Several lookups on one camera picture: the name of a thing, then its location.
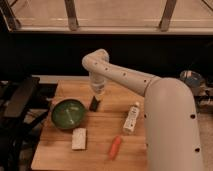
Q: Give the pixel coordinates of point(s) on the translucent pusher end effector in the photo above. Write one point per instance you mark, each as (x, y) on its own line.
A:
(99, 91)

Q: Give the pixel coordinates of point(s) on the black chair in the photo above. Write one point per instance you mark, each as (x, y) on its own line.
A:
(13, 128)

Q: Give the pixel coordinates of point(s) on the white sponge block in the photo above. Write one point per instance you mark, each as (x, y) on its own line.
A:
(79, 139)

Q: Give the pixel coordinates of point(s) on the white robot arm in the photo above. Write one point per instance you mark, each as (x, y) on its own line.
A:
(170, 116)

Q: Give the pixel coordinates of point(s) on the white tube bottle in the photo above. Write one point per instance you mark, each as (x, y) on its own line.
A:
(131, 118)

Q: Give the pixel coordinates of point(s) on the orange carrot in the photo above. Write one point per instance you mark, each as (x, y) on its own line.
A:
(114, 149)

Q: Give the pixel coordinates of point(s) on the green bowl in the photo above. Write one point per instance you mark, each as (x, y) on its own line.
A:
(68, 114)

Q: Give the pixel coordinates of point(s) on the black eraser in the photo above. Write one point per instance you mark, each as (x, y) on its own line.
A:
(94, 104)

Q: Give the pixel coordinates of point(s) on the blue round dish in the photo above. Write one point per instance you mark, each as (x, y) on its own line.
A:
(191, 78)

